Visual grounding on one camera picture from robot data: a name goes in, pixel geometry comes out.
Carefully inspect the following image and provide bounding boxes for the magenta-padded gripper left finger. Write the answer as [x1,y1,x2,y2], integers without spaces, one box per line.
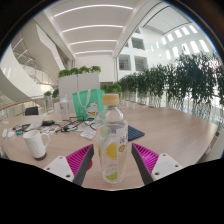
[43,143,95,187]

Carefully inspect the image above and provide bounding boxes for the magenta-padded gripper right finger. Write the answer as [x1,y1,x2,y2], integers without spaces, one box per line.
[131,142,184,186]

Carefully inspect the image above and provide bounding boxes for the clear bottle with yellow cap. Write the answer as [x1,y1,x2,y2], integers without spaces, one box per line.
[94,93,129,184]

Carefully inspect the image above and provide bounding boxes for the white ceramic mug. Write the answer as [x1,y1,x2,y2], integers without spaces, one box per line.
[22,129,51,160]

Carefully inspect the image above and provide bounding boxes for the dark blue keyboard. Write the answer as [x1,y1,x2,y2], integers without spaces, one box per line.
[127,124,146,142]

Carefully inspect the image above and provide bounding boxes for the small black device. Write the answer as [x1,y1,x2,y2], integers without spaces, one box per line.
[41,119,56,127]

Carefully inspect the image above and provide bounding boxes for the white paper packet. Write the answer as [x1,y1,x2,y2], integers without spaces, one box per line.
[79,127,98,141]

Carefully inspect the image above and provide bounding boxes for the open notebook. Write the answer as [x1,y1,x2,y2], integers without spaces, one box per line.
[24,117,47,132]

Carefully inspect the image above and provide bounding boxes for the clear plastic tumbler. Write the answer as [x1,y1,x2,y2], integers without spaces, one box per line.
[59,95,71,121]

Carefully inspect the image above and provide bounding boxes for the black office chair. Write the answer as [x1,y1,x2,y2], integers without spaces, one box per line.
[24,106,40,117]

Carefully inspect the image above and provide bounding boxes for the green tote bag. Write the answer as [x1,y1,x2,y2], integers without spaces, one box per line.
[72,88,106,122]

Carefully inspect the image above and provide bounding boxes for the brown planter with green plants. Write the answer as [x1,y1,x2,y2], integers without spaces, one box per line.
[43,88,61,105]

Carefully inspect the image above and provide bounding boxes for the white cabinet topped with plants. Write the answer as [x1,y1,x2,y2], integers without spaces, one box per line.
[57,65,102,102]

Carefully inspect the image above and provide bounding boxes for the row of green trees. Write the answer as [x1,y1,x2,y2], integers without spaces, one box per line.
[100,52,224,122]

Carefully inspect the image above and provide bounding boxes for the ceiling light strips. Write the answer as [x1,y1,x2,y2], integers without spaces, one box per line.
[53,3,135,56]

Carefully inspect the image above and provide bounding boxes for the black cable bundle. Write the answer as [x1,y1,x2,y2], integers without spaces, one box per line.
[59,118,98,133]

